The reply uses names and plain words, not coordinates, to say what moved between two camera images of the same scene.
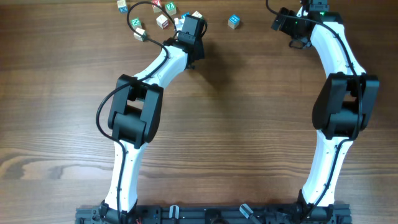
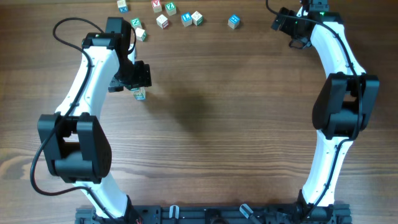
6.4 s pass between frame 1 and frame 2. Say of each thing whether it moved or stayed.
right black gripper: stayed
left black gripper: moved
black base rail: stayed
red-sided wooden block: stayed
